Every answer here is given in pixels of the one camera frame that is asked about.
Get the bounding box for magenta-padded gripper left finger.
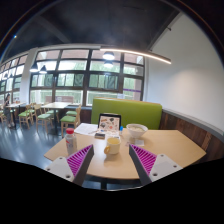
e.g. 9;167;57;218
44;143;95;187

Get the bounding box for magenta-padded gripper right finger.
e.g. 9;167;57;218
128;143;184;187

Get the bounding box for red-capped clear drink bottle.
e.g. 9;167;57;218
64;127;78;156

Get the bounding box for white ceramic bowl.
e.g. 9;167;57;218
125;123;149;139

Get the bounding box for wooden chairs with green seats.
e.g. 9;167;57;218
0;102;83;138

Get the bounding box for green upholstered bench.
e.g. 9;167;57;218
90;97;163;131

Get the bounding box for black tablet with stickers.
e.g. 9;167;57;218
97;112;122;133

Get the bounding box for square wooden dining table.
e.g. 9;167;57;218
40;101;73;136

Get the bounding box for wooden table by windows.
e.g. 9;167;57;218
6;101;27;128

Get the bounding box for person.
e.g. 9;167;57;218
2;93;16;129

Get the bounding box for long curved linear light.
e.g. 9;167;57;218
99;46;173;65

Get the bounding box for cream mug with yellow handle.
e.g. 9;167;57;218
103;136;122;156

